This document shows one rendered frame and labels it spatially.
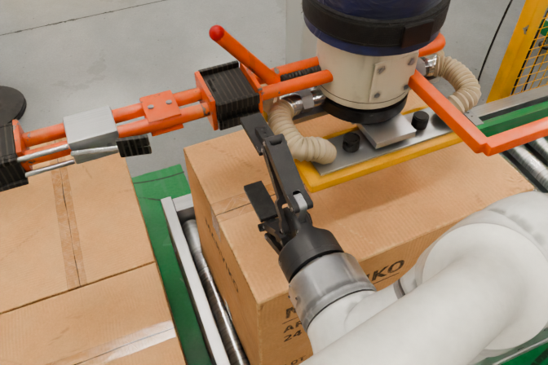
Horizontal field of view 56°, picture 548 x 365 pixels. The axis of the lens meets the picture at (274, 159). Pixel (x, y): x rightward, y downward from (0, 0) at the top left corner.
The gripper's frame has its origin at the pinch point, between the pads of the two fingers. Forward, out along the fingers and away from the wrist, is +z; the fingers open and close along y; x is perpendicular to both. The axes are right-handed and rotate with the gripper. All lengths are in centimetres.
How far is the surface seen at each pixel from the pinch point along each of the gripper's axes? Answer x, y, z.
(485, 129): 90, 55, 34
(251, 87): 4.6, -2.4, 12.3
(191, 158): -3.6, 24.5, 27.5
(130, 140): -15.5, -1.9, 8.3
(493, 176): 51, 24, -2
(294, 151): 8.3, 5.1, 3.6
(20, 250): -49, 65, 52
